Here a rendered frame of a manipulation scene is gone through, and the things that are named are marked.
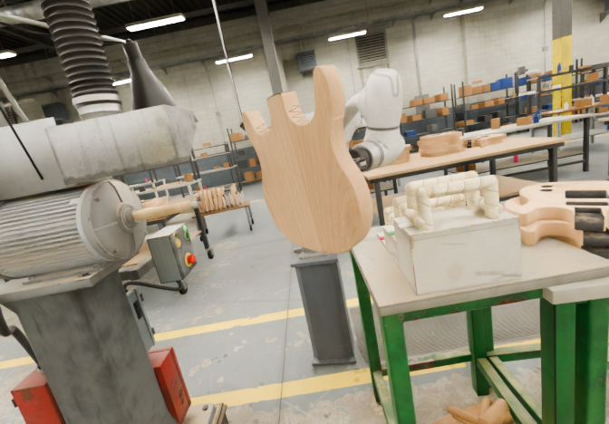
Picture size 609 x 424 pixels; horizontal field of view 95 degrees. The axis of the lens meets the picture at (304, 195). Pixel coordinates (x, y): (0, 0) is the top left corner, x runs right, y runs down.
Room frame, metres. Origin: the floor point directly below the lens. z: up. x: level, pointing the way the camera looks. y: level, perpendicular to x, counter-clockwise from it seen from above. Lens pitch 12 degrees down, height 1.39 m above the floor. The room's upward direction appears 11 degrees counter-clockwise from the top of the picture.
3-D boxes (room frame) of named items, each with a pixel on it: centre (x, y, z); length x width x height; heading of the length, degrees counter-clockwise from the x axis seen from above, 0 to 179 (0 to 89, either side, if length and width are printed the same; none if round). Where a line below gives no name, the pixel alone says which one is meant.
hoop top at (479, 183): (0.67, -0.38, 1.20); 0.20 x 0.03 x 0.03; 86
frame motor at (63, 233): (0.88, 0.76, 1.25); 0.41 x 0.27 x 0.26; 88
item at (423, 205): (0.68, -0.29, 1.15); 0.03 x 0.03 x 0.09
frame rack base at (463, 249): (0.72, -0.38, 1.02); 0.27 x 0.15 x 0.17; 87
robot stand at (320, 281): (1.61, 0.00, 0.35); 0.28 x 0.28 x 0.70; 81
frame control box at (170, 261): (1.12, 0.66, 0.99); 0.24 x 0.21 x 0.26; 88
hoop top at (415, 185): (0.76, -0.38, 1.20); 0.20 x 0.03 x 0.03; 86
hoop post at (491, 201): (0.67, -0.46, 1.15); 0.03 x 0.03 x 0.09
